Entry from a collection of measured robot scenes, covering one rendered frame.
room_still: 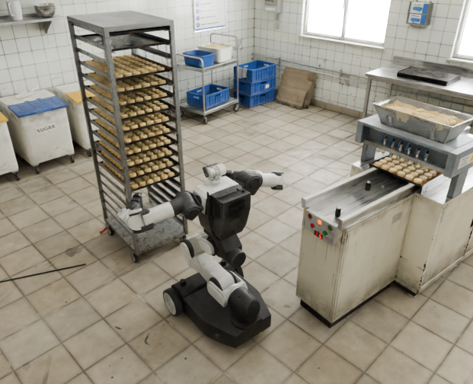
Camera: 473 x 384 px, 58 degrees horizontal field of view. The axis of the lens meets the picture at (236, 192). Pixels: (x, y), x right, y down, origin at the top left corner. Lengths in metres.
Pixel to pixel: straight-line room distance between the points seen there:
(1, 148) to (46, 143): 0.46
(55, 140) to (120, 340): 2.86
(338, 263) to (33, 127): 3.63
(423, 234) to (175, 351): 1.80
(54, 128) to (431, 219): 3.94
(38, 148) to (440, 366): 4.32
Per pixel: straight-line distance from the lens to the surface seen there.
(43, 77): 5.77
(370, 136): 3.21
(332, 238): 2.57
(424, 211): 3.04
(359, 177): 2.97
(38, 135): 5.17
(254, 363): 2.84
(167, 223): 3.76
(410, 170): 3.13
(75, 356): 3.04
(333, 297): 2.84
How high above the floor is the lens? 2.22
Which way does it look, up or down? 30 degrees down
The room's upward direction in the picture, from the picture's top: straight up
